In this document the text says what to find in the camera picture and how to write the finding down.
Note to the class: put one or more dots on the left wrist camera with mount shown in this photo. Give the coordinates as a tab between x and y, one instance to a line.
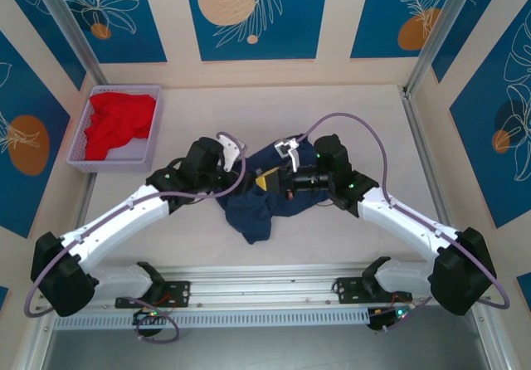
229	154

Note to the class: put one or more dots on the aluminium frame post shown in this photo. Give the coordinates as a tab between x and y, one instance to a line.
435	25
70	25

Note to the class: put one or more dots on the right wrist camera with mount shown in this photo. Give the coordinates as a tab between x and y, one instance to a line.
293	158

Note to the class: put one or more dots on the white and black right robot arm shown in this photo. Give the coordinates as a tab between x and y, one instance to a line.
406	220

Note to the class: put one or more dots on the blue floral wall panel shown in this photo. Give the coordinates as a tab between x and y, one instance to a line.
526	285
477	137
25	204
473	17
39	17
290	34
3	299
373	34
124	34

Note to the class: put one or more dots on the grey metal shelf plate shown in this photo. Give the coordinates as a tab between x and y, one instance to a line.
269	351

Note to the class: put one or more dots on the black electronics board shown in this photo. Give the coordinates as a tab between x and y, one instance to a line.
386	318
145	316

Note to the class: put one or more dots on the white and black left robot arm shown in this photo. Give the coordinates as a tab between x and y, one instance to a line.
116	220

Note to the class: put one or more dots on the red cloth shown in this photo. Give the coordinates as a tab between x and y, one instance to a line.
120	121

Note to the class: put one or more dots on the aluminium table side rail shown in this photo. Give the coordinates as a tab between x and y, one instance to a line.
427	158
29	353

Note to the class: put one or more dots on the navy blue t-shirt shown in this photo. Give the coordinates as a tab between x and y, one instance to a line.
253	220

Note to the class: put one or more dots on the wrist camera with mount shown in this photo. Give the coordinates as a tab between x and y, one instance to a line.
293	158
229	154

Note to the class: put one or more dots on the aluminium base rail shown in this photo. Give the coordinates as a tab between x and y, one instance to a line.
257	283

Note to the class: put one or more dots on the lilac perforated plastic basket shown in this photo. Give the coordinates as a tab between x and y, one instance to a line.
79	154

